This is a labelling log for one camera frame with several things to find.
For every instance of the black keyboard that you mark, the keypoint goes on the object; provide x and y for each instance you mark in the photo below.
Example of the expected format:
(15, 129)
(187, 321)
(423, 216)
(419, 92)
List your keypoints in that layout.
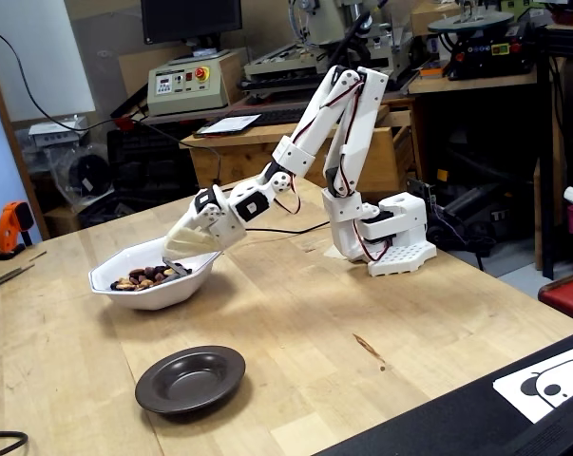
(276, 117)

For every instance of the beige masking tape wrap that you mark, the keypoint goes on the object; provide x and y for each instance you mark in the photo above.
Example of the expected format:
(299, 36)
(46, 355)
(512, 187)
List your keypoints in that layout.
(191, 244)

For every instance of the trail mix heap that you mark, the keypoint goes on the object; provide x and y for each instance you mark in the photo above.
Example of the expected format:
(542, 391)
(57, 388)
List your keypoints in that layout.
(139, 280)

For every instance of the brown wooden post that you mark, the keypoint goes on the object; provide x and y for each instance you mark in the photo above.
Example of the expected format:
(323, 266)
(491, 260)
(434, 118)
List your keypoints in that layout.
(14, 142)

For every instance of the white paper sheet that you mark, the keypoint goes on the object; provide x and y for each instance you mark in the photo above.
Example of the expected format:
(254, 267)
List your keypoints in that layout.
(229, 124)

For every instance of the brown cardboard box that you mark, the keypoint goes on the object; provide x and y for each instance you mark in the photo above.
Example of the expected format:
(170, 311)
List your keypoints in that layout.
(433, 19)

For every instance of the white board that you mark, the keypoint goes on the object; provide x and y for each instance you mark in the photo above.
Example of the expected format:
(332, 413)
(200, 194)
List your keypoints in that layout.
(39, 57)

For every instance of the clear plastic bag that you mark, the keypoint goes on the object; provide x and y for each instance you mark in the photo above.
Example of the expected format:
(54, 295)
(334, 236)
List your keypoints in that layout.
(89, 176)

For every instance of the black equipment case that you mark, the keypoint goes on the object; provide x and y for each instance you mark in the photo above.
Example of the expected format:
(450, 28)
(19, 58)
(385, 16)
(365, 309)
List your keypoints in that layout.
(139, 157)

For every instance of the black scroll saw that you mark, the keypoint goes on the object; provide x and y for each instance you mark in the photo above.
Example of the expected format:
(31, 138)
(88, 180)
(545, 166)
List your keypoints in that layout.
(490, 52)

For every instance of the orange black hand tool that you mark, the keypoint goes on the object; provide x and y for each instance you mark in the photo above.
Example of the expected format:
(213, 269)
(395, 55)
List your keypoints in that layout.
(10, 223)

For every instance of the wooden crate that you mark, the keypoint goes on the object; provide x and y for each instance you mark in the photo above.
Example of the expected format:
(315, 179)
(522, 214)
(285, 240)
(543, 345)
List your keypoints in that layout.
(248, 161)

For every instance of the white panda print paper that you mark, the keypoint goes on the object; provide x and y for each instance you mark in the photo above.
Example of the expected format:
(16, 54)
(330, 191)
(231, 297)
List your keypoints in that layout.
(509, 385)

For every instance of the small red clamp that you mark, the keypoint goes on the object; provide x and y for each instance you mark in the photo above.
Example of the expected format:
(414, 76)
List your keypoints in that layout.
(123, 123)

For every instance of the red cushioned wooden chair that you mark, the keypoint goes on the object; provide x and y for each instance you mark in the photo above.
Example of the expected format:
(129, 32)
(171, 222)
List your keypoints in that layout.
(568, 299)

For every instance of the grey milling machine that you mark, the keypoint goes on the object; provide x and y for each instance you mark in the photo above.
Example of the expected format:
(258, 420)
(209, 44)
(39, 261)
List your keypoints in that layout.
(324, 24)

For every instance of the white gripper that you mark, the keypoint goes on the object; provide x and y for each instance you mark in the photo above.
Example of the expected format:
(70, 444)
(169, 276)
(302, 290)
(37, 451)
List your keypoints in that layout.
(219, 227)

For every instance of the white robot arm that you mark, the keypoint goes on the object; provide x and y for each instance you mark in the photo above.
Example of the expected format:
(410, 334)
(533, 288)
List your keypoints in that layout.
(367, 119)

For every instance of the wooden workbench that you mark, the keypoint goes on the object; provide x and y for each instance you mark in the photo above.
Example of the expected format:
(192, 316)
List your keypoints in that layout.
(481, 83)

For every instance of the beige control box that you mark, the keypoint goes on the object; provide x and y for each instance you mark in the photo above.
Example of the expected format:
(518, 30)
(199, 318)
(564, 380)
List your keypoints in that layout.
(186, 95)

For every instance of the black computer monitor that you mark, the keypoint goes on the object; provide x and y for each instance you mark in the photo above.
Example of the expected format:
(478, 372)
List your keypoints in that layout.
(191, 21)

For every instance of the brown round plate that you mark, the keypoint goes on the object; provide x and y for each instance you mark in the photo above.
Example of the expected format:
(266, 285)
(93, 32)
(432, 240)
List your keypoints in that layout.
(191, 380)

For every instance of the white octagonal bowl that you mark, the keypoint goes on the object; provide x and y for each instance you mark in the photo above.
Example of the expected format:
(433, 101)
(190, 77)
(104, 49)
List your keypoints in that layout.
(172, 294)

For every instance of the beige masking tape scrap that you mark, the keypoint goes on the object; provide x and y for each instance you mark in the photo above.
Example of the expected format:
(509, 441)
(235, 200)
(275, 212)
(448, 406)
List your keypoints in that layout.
(336, 253)

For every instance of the white flat device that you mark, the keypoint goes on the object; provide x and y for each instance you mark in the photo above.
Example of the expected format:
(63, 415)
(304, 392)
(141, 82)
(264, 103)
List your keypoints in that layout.
(53, 133)

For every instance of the flat cardboard sheets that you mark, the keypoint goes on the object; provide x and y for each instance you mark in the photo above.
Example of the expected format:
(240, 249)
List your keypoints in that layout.
(1, 275)

